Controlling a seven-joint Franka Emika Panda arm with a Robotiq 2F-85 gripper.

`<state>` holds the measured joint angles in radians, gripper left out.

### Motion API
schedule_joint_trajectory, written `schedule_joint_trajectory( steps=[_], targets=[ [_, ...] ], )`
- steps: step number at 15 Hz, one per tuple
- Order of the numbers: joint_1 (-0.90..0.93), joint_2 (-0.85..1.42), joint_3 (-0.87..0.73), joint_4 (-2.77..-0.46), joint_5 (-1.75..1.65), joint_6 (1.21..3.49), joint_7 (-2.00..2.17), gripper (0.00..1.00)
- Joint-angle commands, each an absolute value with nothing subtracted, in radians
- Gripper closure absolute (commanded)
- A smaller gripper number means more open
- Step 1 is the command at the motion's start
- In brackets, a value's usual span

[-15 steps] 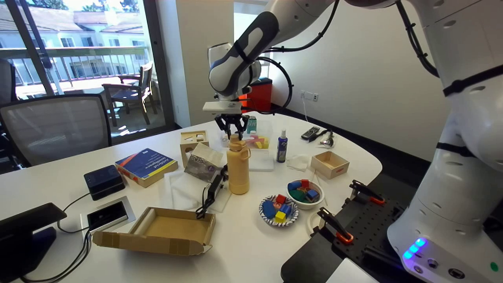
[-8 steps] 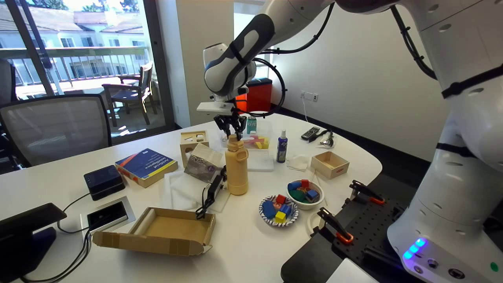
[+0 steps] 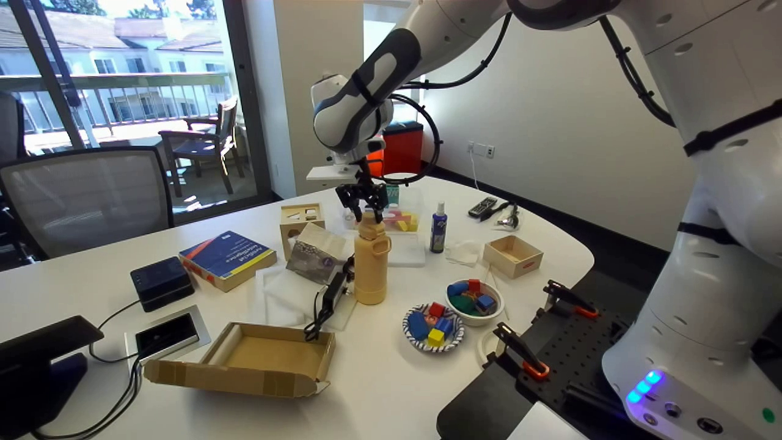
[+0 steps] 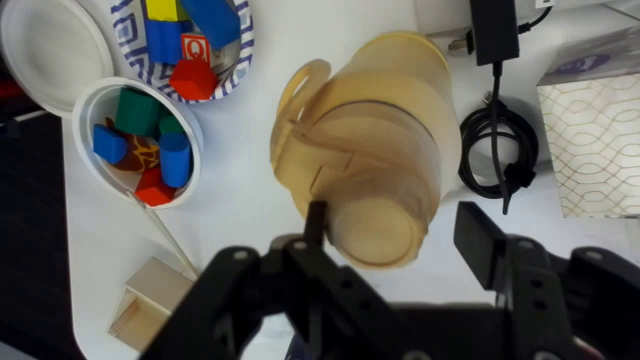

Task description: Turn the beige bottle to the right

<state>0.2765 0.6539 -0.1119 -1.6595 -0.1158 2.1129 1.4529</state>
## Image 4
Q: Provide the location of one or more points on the beige plastic bottle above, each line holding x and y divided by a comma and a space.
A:
380, 140

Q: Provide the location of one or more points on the thin wooden stick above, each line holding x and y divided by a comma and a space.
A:
165, 235

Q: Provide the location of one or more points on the patterned tissue box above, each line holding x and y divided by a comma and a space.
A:
595, 145

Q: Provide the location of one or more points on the red letter cube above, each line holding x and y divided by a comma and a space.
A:
195, 47

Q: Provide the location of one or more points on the yellow wooden block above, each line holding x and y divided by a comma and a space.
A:
162, 9

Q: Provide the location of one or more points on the white paper plate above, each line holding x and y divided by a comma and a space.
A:
50, 50

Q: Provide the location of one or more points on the small red wooden block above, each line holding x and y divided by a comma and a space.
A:
154, 191

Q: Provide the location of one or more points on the green wooden block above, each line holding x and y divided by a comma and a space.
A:
136, 111

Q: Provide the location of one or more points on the brown patterned toy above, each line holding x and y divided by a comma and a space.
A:
140, 155

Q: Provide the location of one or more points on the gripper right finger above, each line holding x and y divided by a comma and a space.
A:
535, 305

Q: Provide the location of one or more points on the long blue wooden block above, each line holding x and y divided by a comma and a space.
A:
212, 20

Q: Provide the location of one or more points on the green wooden cylinder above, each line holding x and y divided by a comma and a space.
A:
171, 125

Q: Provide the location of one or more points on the blue wooden cylinder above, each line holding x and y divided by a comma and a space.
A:
176, 160

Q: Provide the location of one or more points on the plain wooden box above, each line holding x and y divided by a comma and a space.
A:
150, 300

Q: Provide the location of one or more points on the small blue wooden block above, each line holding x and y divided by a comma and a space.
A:
109, 144

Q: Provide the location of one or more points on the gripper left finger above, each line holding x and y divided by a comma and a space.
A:
330, 295

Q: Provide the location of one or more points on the black power adapter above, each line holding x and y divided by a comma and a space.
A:
494, 30

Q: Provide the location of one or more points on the blue patterned paper plate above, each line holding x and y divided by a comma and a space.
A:
135, 55

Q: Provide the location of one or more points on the blue square wooden block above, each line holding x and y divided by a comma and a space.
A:
162, 42

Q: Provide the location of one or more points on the white paper bowl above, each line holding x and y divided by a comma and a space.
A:
90, 105

